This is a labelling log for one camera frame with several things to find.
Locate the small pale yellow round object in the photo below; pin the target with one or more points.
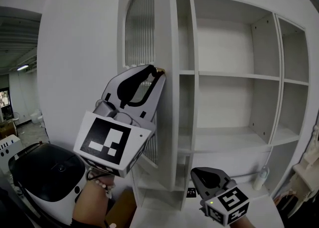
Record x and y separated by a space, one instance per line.
160 71

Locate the white cabinet door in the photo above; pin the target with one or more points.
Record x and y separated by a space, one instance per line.
162 22

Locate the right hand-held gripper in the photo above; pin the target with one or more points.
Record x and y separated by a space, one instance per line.
229 204

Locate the person's left forearm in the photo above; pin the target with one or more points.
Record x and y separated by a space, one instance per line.
89 207

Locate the small black card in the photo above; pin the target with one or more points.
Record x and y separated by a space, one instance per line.
192 192

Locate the white shelf cabinet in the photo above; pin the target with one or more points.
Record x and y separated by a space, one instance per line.
221 47

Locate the white and black robot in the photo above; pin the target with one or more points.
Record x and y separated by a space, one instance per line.
49 172

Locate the cream vanity table with mirror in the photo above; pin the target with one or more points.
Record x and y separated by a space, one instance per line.
304 179

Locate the brown cardboard box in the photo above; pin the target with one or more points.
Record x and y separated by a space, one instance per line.
122 209

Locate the fluorescent ceiling lamp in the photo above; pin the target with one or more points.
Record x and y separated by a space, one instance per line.
22 67

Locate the white machine with black holes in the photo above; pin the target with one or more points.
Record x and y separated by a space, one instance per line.
7 147

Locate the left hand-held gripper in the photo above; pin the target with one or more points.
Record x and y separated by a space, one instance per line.
107 142

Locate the person's right forearm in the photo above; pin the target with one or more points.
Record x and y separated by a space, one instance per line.
241 223

